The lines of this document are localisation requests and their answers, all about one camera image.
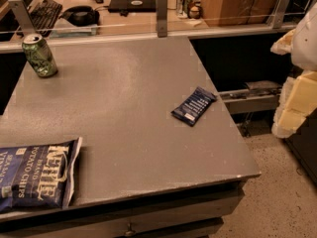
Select grey metal bracket right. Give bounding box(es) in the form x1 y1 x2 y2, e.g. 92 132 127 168
269 0 290 29

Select small round brown object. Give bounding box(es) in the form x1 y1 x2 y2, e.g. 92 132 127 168
189 6 201 19

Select silver can on desk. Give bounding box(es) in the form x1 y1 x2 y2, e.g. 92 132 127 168
176 0 192 18

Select grey metal bracket left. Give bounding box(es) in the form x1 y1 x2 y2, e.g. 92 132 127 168
9 0 36 35

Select black laptop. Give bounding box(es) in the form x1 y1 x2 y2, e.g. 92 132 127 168
108 0 157 13

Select black keyboard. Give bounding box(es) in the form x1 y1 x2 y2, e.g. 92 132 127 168
30 0 62 37

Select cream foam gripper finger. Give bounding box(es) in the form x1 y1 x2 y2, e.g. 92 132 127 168
271 71 317 139
270 30 295 56

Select brown cardboard box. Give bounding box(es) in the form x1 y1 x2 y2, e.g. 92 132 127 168
201 0 277 27

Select grey desk drawer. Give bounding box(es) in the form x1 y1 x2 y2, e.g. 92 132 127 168
0 188 244 238

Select black headphones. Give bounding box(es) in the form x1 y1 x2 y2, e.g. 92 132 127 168
61 6 100 27

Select blue rxbar blueberry bar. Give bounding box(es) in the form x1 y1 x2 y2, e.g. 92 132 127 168
171 87 217 127

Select blue kettle chips bag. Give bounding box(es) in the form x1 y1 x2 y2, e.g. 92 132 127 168
0 137 82 212

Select grey metal bracket middle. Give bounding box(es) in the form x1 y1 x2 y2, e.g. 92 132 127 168
156 0 167 38

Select green soda can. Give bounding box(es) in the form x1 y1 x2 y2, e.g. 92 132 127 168
22 33 57 77

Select grey metal bracket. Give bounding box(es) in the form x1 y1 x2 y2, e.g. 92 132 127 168
156 0 167 38
269 0 290 29
9 0 36 35

